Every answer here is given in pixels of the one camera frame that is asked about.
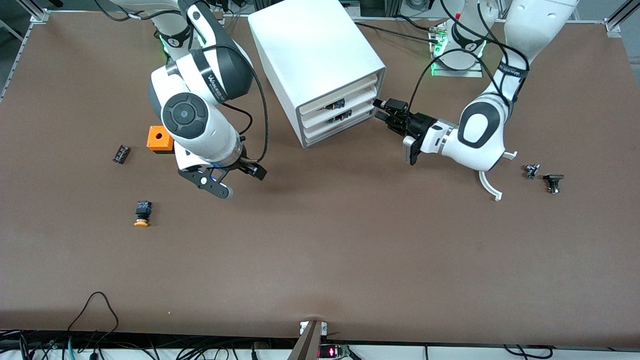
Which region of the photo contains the yellow mushroom push button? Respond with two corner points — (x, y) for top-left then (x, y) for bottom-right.
(133, 200), (153, 228)

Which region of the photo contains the black push button part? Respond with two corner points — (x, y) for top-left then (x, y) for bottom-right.
(543, 173), (565, 194)

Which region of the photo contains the white curved plastic arc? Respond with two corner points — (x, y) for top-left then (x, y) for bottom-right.
(479, 150), (518, 202)

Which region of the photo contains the small device with red display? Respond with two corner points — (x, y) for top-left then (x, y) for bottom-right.
(318, 344), (352, 359)

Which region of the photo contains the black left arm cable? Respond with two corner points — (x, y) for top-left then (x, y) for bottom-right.
(407, 0), (530, 120)

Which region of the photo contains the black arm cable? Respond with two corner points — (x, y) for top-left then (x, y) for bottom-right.
(200, 44), (270, 164)
(407, 0), (530, 120)

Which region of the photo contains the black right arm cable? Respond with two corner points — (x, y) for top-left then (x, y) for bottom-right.
(200, 44), (270, 164)

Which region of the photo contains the black cable on table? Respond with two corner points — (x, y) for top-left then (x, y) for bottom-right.
(355, 21), (441, 43)
(395, 15), (438, 32)

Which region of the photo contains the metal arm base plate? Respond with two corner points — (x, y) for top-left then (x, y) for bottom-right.
(431, 20), (484, 78)
(166, 12), (224, 71)

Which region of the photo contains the orange button enclosure box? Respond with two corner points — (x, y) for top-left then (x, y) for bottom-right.
(146, 125), (176, 155)

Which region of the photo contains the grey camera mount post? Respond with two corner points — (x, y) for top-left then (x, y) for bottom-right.
(287, 320), (328, 360)

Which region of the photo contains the thin black looped cable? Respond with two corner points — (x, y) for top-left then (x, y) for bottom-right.
(67, 291), (120, 347)

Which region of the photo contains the aluminium frame corner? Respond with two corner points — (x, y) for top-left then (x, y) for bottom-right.
(604, 0), (640, 39)

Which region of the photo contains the black cable below table edge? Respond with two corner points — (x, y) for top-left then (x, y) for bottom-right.
(502, 344), (555, 359)

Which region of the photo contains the aluminium frame profile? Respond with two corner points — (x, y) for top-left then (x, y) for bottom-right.
(0, 0), (52, 103)

